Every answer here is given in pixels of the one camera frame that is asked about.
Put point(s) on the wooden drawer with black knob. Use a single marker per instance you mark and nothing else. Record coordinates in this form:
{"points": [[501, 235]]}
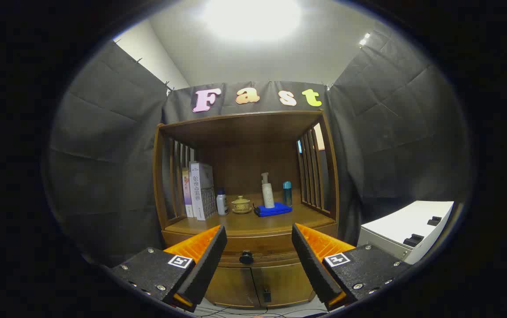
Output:
{"points": [[257, 245]]}

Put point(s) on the folded blue cloth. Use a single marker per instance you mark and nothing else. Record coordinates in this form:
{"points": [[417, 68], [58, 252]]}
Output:
{"points": [[275, 210]]}

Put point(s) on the clear blue bottle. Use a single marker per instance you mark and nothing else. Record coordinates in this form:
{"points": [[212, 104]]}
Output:
{"points": [[287, 195]]}

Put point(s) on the white bottle with blue cap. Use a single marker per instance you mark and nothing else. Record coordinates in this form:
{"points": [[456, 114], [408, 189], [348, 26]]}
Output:
{"points": [[222, 204]]}

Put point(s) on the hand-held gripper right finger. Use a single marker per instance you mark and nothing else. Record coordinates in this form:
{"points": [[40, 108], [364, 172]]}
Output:
{"points": [[313, 263]]}

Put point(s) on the yellow lidded tea bowl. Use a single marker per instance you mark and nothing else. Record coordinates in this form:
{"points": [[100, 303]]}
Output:
{"points": [[241, 206]]}

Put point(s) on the white pump bottle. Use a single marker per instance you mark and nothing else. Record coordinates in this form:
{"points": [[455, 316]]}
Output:
{"points": [[268, 194]]}

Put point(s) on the wooden cabinet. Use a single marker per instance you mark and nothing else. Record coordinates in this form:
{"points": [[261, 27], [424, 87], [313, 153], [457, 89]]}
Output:
{"points": [[244, 128]]}

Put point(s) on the wooden countertop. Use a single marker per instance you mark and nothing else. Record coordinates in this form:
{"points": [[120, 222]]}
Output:
{"points": [[253, 223]]}

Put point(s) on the thin purple book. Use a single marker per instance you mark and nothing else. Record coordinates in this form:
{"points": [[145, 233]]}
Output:
{"points": [[187, 194]]}

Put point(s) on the thick white book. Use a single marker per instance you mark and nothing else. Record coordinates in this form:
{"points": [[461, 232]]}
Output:
{"points": [[202, 190]]}

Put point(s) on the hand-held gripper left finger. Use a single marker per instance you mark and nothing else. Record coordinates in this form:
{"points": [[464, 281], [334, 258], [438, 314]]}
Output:
{"points": [[207, 260]]}

